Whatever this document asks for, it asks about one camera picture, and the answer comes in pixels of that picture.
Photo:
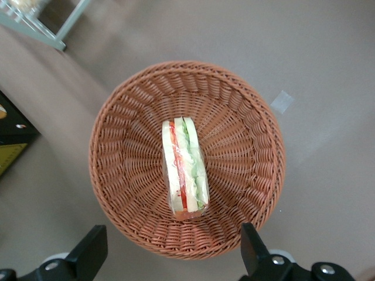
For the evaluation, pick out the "black food warmer cabinet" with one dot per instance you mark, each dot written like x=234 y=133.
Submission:
x=13 y=131

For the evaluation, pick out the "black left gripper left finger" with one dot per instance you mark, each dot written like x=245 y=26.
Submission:
x=85 y=254

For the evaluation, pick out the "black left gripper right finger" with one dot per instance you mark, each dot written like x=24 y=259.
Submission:
x=255 y=254

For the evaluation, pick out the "small clear tape piece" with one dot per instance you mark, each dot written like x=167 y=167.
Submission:
x=282 y=102

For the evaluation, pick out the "plastic-wrapped sandwich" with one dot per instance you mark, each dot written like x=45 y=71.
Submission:
x=183 y=169

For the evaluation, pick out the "brown round wicker basket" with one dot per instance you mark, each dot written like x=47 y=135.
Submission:
x=234 y=164

